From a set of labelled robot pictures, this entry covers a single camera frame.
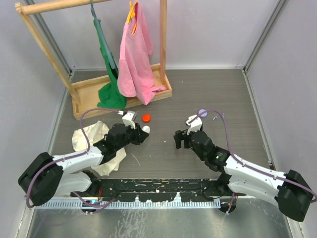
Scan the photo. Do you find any green shirt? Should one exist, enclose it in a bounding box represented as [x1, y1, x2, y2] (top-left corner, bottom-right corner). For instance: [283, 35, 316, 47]
[93, 18, 128, 110]

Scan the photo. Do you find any white earbud charging case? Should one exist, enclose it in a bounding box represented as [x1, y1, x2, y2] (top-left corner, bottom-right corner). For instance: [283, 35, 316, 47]
[142, 125, 151, 134]

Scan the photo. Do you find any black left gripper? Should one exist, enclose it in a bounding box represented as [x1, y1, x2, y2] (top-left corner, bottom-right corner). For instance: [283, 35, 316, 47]
[115, 121, 147, 151]

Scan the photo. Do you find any slotted cable duct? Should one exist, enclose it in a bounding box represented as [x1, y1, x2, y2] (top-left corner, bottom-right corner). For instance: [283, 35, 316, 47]
[52, 199, 221, 209]

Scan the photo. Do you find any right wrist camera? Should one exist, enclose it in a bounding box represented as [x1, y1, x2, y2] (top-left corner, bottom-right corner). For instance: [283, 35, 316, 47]
[185, 115, 203, 135]

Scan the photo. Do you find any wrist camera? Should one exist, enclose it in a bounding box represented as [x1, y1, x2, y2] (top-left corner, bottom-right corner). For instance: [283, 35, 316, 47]
[185, 115, 203, 135]
[122, 111, 136, 129]

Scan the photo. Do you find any cream crumpled cloth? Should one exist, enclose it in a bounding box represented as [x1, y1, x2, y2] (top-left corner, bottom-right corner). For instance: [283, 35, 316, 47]
[71, 120, 126, 176]

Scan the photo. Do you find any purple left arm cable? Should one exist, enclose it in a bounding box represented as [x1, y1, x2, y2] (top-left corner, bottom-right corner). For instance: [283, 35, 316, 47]
[26, 108, 124, 209]

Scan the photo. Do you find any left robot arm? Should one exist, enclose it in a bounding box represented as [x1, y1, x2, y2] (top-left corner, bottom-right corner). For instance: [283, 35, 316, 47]
[18, 123, 150, 208]

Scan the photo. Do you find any pink shirt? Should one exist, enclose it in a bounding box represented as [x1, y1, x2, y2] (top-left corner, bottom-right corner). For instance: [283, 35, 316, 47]
[117, 0, 166, 105]

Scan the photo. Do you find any orange earbud charging case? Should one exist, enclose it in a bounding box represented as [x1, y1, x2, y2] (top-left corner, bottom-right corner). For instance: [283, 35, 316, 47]
[142, 114, 151, 123]

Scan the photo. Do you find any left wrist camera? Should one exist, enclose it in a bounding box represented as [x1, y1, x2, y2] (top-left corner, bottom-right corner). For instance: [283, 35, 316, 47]
[122, 111, 136, 129]

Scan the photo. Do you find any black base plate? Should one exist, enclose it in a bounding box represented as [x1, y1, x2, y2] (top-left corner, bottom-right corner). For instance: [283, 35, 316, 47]
[94, 178, 232, 203]

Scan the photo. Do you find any grey clothes hanger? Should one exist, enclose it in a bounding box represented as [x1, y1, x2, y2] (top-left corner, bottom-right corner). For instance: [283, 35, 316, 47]
[90, 0, 116, 69]

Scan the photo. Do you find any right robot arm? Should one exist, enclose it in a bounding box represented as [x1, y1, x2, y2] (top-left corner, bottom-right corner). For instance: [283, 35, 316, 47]
[174, 129, 314, 222]

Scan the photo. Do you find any yellow clothes hanger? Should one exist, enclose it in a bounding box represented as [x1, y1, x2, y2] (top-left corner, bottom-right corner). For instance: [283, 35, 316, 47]
[126, 0, 138, 34]

